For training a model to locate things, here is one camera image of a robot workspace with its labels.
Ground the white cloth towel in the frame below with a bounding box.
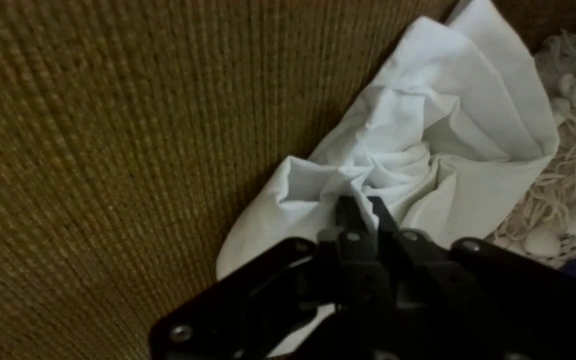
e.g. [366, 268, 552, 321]
[215, 0, 562, 359]

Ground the cream fringed throw blanket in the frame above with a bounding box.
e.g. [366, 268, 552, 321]
[483, 27, 576, 290]

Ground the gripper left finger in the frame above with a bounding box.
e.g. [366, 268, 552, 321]
[149, 196, 379, 360]

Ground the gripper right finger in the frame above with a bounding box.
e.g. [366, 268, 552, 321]
[367, 196, 576, 360]

